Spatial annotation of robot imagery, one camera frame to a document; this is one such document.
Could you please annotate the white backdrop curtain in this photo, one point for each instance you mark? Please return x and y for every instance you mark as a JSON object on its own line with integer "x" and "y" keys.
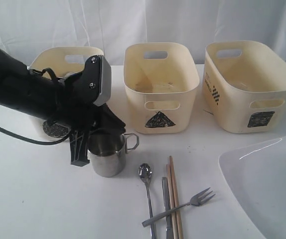
{"x": 28, "y": 27}

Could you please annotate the cream bin with square mark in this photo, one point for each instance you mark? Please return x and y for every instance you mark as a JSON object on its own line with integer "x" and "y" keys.
{"x": 244, "y": 85}

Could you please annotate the cream bin with circle mark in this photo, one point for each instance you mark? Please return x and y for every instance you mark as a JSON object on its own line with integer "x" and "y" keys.
{"x": 55, "y": 58}

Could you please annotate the steel fork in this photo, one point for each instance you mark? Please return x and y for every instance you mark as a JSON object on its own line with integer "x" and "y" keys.
{"x": 197, "y": 200}

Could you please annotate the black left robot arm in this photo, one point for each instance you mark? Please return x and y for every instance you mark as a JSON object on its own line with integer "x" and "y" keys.
{"x": 31, "y": 91}

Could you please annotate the steel spoon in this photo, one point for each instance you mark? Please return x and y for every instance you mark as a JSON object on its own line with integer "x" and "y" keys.
{"x": 145, "y": 174}

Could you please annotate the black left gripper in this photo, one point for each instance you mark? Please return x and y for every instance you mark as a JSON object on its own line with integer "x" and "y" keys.
{"x": 65, "y": 116}

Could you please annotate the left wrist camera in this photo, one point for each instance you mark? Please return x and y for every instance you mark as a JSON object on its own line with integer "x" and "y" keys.
{"x": 92, "y": 85}

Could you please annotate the large white square plate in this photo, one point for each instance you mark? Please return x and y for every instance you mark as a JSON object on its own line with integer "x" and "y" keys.
{"x": 256, "y": 175}

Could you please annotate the right wooden chopstick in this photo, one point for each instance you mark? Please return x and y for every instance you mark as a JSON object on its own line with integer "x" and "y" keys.
{"x": 176, "y": 199}

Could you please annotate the steel knife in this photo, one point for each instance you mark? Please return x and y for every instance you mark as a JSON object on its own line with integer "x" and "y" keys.
{"x": 166, "y": 202}

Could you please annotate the steel mug with angular handle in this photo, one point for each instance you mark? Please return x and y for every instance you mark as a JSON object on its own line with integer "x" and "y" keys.
{"x": 107, "y": 152}

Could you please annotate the cream bin with triangle mark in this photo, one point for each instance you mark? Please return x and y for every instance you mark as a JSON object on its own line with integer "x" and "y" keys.
{"x": 161, "y": 82}

